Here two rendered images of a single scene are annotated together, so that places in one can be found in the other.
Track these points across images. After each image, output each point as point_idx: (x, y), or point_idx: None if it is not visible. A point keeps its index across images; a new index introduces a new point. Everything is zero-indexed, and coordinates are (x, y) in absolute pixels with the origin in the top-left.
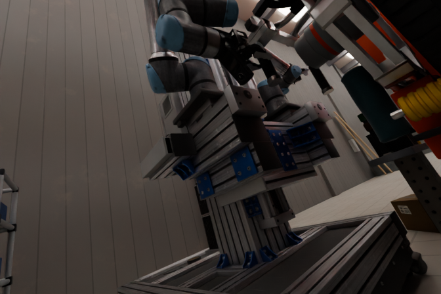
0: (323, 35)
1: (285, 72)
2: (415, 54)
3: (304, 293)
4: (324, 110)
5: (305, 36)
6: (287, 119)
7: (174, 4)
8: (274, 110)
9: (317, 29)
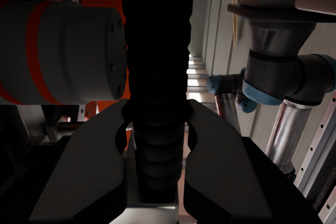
0: (16, 48)
1: (226, 93)
2: None
3: None
4: None
5: (64, 85)
6: None
7: None
8: (288, 20)
9: (24, 72)
